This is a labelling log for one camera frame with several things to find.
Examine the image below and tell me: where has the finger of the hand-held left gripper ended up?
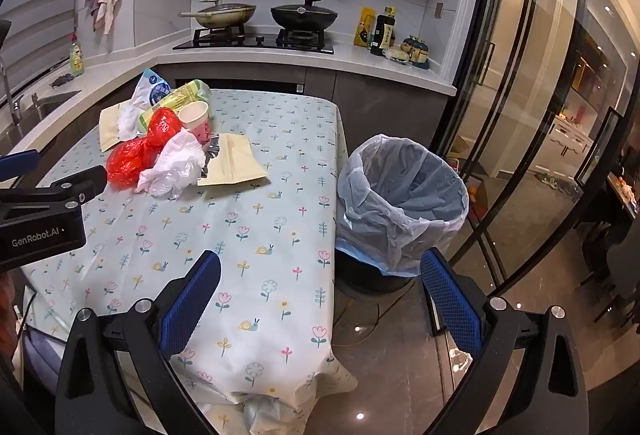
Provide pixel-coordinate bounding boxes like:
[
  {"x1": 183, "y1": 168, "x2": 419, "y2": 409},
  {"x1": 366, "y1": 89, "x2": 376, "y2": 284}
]
[
  {"x1": 0, "y1": 150, "x2": 41, "y2": 183},
  {"x1": 0, "y1": 165, "x2": 108, "y2": 212}
]

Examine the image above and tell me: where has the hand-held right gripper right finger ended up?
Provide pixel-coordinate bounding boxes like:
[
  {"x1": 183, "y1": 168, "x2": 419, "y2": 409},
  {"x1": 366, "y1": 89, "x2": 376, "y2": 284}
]
[{"x1": 420, "y1": 247, "x2": 591, "y2": 435}]

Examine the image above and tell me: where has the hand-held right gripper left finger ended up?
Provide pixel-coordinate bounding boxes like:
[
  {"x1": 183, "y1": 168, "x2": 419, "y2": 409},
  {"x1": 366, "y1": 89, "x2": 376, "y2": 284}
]
[{"x1": 55, "y1": 250, "x2": 223, "y2": 435}]

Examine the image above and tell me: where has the red plastic bag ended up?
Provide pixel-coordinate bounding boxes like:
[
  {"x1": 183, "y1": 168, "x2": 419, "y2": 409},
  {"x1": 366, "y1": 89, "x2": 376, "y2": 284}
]
[{"x1": 106, "y1": 107, "x2": 182, "y2": 190}]

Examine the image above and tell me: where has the beige pouch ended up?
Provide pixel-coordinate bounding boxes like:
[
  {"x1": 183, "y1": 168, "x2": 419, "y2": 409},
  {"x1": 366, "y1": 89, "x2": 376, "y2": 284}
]
[
  {"x1": 197, "y1": 133, "x2": 269, "y2": 187},
  {"x1": 99, "y1": 102, "x2": 146, "y2": 152}
]

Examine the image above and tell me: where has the trash bin with clear liner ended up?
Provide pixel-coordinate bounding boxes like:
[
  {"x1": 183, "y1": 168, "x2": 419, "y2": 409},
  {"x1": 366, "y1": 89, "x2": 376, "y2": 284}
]
[{"x1": 335, "y1": 133, "x2": 471, "y2": 278}]

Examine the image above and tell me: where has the blue white plastic packet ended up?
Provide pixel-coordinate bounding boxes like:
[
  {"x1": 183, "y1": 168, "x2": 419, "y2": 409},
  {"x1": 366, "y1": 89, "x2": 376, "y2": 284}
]
[{"x1": 131, "y1": 68, "x2": 173, "y2": 108}]

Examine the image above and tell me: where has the white pink paper cup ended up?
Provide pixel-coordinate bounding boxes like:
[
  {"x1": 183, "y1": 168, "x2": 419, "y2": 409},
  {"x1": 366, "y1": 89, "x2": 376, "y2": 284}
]
[{"x1": 178, "y1": 101, "x2": 213, "y2": 146}]

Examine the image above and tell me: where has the silver foil wrapper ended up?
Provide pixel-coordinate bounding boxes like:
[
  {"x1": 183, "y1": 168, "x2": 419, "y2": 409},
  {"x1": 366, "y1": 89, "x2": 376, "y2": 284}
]
[{"x1": 200, "y1": 137, "x2": 223, "y2": 178}]

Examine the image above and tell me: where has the yellow green snack packet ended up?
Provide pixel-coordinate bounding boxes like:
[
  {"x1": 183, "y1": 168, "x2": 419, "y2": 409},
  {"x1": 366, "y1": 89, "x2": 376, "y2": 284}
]
[{"x1": 140, "y1": 80, "x2": 212, "y2": 128}]

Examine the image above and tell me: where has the steel faucet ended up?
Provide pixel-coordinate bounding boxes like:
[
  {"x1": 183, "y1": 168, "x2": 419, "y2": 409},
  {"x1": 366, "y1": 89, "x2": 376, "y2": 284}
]
[{"x1": 0, "y1": 19, "x2": 25, "y2": 126}]

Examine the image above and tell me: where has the steel kitchen sink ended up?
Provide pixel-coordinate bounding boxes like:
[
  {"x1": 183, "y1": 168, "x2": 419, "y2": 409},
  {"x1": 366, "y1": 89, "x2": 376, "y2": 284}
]
[{"x1": 10, "y1": 89, "x2": 82, "y2": 138}]

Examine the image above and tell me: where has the floral tablecloth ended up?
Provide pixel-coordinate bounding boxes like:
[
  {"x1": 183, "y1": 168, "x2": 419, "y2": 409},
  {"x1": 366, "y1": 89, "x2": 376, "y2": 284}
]
[{"x1": 20, "y1": 87, "x2": 358, "y2": 435}]

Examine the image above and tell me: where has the red fruit box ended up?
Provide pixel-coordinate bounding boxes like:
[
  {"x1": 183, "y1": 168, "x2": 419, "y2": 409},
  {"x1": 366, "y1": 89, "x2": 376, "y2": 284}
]
[{"x1": 447, "y1": 157, "x2": 483, "y2": 210}]

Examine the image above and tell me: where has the green dish soap bottle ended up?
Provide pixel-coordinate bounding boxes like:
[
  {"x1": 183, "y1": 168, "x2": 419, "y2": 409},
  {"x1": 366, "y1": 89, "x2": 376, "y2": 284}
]
[{"x1": 69, "y1": 34, "x2": 85, "y2": 76}]

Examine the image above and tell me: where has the cardboard box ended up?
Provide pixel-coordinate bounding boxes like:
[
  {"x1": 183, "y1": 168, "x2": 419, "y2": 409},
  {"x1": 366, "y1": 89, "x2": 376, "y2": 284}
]
[{"x1": 446, "y1": 134, "x2": 476, "y2": 158}]

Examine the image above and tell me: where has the grey dining chair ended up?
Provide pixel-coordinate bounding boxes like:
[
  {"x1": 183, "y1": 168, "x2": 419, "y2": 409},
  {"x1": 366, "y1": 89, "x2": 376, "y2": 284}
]
[{"x1": 575, "y1": 195, "x2": 640, "y2": 336}]

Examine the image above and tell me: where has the hanging pink dishcloth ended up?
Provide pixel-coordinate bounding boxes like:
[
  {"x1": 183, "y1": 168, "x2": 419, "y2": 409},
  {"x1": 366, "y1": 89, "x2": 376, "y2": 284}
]
[{"x1": 95, "y1": 0, "x2": 122, "y2": 34}]

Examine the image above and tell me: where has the black built-in appliance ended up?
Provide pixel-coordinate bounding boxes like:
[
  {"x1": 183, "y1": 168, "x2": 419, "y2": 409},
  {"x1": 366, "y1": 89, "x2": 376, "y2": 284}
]
[{"x1": 159, "y1": 64, "x2": 307, "y2": 94}]

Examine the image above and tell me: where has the white sideboard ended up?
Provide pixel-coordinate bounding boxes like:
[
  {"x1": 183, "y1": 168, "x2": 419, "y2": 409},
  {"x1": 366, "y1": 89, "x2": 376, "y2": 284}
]
[{"x1": 547, "y1": 112, "x2": 598, "y2": 158}]

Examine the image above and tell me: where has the beige frying pan with lid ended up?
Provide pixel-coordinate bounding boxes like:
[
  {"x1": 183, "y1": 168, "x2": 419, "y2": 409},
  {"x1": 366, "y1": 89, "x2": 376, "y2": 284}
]
[{"x1": 180, "y1": 0, "x2": 257, "y2": 30}]

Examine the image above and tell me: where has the black gas stove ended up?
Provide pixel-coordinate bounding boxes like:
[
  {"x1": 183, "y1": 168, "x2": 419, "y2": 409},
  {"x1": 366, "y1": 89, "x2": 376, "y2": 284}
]
[{"x1": 172, "y1": 27, "x2": 336, "y2": 54}]

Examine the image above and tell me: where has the glass sliding door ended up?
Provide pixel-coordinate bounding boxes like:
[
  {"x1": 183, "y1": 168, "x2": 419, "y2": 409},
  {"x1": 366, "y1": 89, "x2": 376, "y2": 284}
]
[{"x1": 430, "y1": 0, "x2": 640, "y2": 296}]

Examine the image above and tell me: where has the blue condiment jar set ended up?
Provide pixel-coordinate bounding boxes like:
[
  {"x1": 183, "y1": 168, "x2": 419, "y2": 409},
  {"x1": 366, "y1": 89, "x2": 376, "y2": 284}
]
[{"x1": 400, "y1": 35, "x2": 432, "y2": 70}]

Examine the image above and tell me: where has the dark soy sauce bottle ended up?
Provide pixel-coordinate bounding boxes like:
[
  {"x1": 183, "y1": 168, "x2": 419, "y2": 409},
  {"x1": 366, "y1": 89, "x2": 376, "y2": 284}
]
[{"x1": 370, "y1": 6, "x2": 398, "y2": 56}]

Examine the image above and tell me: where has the black wok with lid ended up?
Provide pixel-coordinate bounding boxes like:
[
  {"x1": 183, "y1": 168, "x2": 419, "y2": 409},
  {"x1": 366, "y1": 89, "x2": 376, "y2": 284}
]
[{"x1": 270, "y1": 0, "x2": 338, "y2": 32}]

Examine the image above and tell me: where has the yellow sauce packet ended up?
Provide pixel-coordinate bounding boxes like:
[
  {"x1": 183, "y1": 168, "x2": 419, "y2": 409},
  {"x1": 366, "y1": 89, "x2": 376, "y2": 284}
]
[{"x1": 354, "y1": 6, "x2": 376, "y2": 48}]

